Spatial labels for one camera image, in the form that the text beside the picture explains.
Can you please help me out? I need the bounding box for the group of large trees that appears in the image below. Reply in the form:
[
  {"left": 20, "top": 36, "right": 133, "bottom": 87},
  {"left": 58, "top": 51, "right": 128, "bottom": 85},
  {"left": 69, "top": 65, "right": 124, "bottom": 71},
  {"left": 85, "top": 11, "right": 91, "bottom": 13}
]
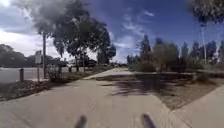
[{"left": 19, "top": 0, "right": 118, "bottom": 73}]

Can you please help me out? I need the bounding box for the overhanging tree crown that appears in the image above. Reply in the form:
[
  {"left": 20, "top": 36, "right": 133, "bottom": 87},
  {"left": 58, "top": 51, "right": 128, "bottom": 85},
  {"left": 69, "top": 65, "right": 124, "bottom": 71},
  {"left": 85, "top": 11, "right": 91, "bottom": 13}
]
[{"left": 191, "top": 0, "right": 224, "bottom": 25}]

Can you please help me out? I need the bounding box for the row of dark trees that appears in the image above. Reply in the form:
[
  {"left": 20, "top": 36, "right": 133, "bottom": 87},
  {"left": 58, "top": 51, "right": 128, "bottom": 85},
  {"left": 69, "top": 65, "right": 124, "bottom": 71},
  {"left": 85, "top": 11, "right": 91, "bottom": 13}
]
[{"left": 126, "top": 34, "right": 224, "bottom": 73}]

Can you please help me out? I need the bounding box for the grey asphalt road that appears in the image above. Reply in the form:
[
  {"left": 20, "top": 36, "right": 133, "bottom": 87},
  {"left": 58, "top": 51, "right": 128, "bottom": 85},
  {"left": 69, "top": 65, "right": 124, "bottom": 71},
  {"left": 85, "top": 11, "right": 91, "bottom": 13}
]
[{"left": 0, "top": 67, "right": 51, "bottom": 84}]

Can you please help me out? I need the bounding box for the dark bollard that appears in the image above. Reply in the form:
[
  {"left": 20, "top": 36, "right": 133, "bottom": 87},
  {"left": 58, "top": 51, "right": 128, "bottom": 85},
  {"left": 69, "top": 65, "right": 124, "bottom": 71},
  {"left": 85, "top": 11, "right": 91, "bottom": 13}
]
[{"left": 19, "top": 68, "right": 25, "bottom": 83}]

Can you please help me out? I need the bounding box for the sign on post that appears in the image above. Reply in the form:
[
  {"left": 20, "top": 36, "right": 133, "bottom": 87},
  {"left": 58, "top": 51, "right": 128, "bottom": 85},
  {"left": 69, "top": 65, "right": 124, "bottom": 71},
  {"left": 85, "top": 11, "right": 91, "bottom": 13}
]
[{"left": 34, "top": 50, "right": 43, "bottom": 83}]

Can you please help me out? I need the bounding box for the dry dirt ground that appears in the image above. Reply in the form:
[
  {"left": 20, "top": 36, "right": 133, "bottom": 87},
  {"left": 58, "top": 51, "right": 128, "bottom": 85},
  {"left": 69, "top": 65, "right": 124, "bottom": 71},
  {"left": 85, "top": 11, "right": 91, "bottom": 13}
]
[{"left": 96, "top": 71, "right": 224, "bottom": 111}]

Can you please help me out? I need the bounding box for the brown dirt strip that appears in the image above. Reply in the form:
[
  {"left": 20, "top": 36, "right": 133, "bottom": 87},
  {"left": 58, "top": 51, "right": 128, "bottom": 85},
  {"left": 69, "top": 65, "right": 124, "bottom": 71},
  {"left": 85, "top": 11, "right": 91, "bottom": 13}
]
[{"left": 0, "top": 68, "right": 111, "bottom": 103}]

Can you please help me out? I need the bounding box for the pale concrete path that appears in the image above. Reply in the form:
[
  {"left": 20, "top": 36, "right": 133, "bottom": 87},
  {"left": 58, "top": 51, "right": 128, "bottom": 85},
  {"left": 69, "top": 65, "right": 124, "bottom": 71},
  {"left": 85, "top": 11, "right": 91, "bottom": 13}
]
[{"left": 0, "top": 67, "right": 224, "bottom": 128}]

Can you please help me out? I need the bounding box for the distant line of trees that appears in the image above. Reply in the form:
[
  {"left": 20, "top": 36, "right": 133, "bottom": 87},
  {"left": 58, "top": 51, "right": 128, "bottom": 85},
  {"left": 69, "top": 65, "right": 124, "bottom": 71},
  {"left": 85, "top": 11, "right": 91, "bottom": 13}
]
[{"left": 0, "top": 43, "right": 68, "bottom": 69}]

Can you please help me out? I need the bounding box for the pale thin pole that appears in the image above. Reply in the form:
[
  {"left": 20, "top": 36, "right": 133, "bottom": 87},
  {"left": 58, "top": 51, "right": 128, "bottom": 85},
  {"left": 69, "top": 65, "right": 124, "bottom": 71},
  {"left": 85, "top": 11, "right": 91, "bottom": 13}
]
[{"left": 200, "top": 24, "right": 208, "bottom": 64}]

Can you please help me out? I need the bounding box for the tall dark pole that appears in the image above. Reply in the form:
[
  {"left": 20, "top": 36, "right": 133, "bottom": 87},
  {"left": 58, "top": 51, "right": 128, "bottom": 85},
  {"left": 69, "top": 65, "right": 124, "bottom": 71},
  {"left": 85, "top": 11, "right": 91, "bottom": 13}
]
[{"left": 41, "top": 31, "right": 48, "bottom": 80}]

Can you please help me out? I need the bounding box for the robot's own part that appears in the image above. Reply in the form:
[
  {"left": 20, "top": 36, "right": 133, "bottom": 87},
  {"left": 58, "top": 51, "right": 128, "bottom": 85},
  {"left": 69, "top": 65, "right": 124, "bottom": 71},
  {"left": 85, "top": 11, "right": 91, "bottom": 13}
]
[
  {"left": 74, "top": 114, "right": 88, "bottom": 128},
  {"left": 142, "top": 113, "right": 157, "bottom": 128}
]

